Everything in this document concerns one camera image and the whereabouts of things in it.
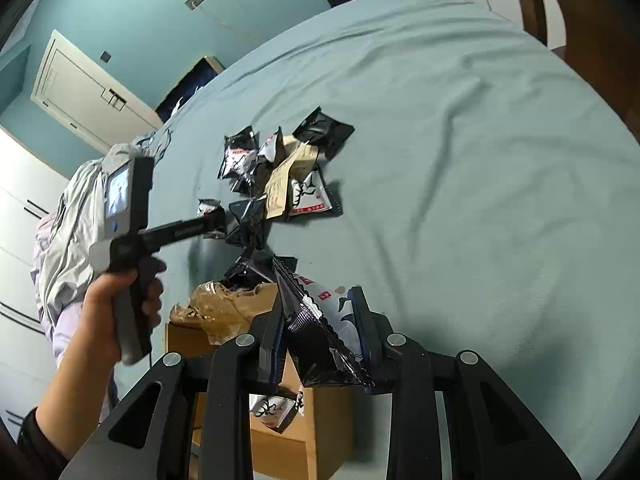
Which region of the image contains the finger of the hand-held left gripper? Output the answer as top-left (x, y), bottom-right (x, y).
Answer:
top-left (149, 207), bottom-right (229, 252)

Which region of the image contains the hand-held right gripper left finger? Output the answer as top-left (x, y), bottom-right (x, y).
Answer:
top-left (60, 292), bottom-right (289, 480)

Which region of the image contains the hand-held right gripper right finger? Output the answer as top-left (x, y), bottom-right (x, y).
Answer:
top-left (350, 286), bottom-right (582, 480)

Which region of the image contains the silver antler print snack packet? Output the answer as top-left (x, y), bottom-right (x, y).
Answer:
top-left (197, 198), bottom-right (224, 239)
top-left (217, 126), bottom-right (259, 181)
top-left (287, 170), bottom-right (344, 219)
top-left (272, 255), bottom-right (377, 392)
top-left (249, 391), bottom-right (307, 434)
top-left (256, 130), bottom-right (287, 167)

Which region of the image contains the black snack packet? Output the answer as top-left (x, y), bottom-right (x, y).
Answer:
top-left (292, 107), bottom-right (356, 162)
top-left (227, 193), bottom-right (269, 249)
top-left (224, 247), bottom-right (299, 292)

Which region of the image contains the cardboard box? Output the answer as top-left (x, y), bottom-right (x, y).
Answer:
top-left (166, 280), bottom-right (357, 480)

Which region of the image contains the person's left forearm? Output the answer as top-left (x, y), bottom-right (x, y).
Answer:
top-left (19, 350), bottom-right (121, 480)

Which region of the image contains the person's left hand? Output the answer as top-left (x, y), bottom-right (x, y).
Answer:
top-left (79, 259), bottom-right (166, 365)

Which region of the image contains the crumpled grey blanket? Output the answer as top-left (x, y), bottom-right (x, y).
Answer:
top-left (30, 132), bottom-right (173, 323)

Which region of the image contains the beige sachet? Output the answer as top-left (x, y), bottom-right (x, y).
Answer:
top-left (281, 132), bottom-right (321, 162)
top-left (264, 142), bottom-right (322, 221)

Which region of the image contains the white drawer unit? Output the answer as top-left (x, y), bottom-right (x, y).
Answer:
top-left (0, 125), bottom-right (72, 428)

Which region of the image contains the teal bed sheet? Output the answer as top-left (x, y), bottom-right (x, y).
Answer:
top-left (112, 0), bottom-right (640, 480)

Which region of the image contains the dark wooden furniture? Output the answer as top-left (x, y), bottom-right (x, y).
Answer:
top-left (506, 0), bottom-right (640, 128)

